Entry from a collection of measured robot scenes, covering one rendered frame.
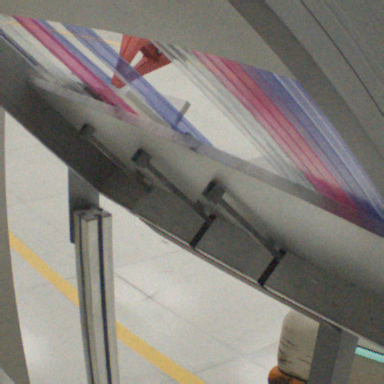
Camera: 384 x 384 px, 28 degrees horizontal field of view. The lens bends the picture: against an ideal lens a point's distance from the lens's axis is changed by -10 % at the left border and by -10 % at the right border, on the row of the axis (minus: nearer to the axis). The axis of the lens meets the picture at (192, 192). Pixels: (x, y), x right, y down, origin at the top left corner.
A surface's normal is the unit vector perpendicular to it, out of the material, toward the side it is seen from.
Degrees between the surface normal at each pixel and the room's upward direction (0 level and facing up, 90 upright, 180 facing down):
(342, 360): 90
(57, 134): 90
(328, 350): 90
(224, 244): 46
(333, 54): 90
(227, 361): 0
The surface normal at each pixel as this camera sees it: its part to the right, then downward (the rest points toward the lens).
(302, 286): -0.55, -0.51
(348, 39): 0.60, 0.30
